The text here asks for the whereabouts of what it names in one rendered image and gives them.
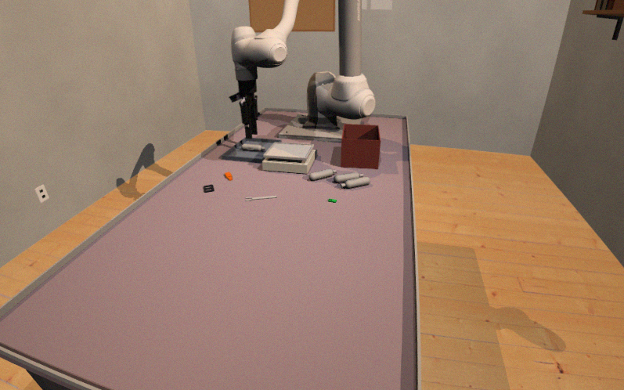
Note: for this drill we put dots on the red open box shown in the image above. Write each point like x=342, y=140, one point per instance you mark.
x=360, y=147

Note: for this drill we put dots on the white digital scale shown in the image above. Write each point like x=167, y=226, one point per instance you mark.
x=298, y=157

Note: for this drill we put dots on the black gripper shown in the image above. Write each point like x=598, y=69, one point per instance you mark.
x=249, y=109

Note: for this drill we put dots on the grey table edge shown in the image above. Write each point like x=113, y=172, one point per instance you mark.
x=66, y=258

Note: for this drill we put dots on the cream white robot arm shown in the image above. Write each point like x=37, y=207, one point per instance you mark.
x=350, y=96

